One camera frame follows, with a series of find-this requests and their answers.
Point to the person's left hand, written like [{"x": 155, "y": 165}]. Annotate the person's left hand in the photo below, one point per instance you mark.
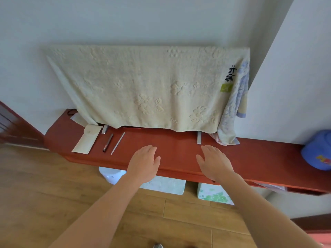
[{"x": 142, "y": 164}]

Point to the person's right hand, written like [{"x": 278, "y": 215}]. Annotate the person's right hand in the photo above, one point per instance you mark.
[{"x": 216, "y": 166}]

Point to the person's right thumb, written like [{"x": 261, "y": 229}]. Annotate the person's right thumb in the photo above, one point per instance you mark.
[{"x": 200, "y": 161}]

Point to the person's left thumb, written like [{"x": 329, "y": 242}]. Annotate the person's left thumb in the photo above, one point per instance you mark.
[{"x": 157, "y": 162}]

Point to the person's right forearm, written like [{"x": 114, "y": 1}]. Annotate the person's right forearm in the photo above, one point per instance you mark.
[{"x": 263, "y": 216}]

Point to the person's left forearm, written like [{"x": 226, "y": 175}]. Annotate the person's left forearm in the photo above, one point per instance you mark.
[{"x": 103, "y": 214}]

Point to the red wooden cabinet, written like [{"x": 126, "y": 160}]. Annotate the red wooden cabinet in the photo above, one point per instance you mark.
[{"x": 175, "y": 152}]

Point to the silver television stand foot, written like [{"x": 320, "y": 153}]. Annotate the silver television stand foot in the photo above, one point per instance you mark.
[
  {"x": 199, "y": 138},
  {"x": 104, "y": 129}
]

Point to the white tissue package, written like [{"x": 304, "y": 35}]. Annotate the white tissue package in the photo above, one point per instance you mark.
[{"x": 165, "y": 185}]

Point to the green floral tissue package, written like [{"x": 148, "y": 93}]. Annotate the green floral tissue package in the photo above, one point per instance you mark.
[{"x": 213, "y": 195}]

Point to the thin white stick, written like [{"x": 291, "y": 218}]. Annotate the thin white stick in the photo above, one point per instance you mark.
[{"x": 118, "y": 143}]

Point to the white plastic container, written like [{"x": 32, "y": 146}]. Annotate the white plastic container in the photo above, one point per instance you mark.
[{"x": 111, "y": 175}]

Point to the dark red pen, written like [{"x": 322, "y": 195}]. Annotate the dark red pen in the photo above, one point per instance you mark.
[{"x": 108, "y": 142}]

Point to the blue floral cloth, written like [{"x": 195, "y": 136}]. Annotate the blue floral cloth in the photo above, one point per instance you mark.
[{"x": 234, "y": 111}]

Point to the cream fabric pouch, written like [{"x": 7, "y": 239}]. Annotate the cream fabric pouch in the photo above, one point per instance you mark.
[{"x": 86, "y": 140}]

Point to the cream embossed floral towel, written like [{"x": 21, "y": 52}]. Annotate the cream embossed floral towel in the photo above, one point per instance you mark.
[{"x": 144, "y": 87}]

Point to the small grey object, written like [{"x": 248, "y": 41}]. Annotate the small grey object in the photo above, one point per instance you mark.
[{"x": 158, "y": 246}]

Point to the white crumpled paper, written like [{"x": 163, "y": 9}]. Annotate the white crumpled paper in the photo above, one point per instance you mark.
[{"x": 77, "y": 119}]

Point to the blue round cap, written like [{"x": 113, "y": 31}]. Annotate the blue round cap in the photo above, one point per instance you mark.
[{"x": 316, "y": 151}]

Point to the red wooden furniture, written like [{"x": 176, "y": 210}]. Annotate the red wooden furniture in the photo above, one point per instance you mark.
[{"x": 315, "y": 227}]

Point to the red wooden door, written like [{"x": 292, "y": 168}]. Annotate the red wooden door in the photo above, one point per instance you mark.
[{"x": 15, "y": 126}]

